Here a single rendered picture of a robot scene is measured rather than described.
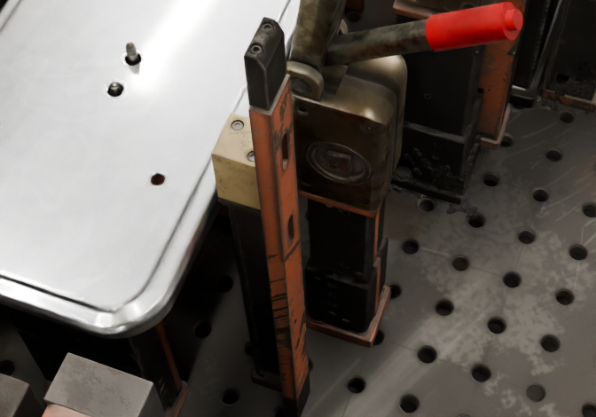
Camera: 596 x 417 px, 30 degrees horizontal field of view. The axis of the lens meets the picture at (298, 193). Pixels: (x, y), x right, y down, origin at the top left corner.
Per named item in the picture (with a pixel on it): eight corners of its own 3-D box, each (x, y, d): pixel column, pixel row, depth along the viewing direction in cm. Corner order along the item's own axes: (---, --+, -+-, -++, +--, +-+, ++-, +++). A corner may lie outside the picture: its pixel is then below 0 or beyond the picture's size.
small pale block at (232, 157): (263, 348, 101) (230, 110, 70) (300, 360, 100) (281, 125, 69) (249, 381, 99) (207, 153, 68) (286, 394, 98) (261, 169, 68)
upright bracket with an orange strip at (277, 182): (296, 386, 99) (262, 13, 57) (310, 391, 99) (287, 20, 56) (284, 416, 97) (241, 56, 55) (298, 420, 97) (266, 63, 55)
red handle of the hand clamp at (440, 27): (305, 20, 73) (519, -21, 63) (322, 43, 75) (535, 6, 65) (282, 68, 71) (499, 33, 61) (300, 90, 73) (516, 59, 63)
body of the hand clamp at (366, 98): (322, 271, 105) (315, 27, 75) (391, 294, 103) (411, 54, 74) (300, 326, 102) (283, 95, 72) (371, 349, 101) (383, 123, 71)
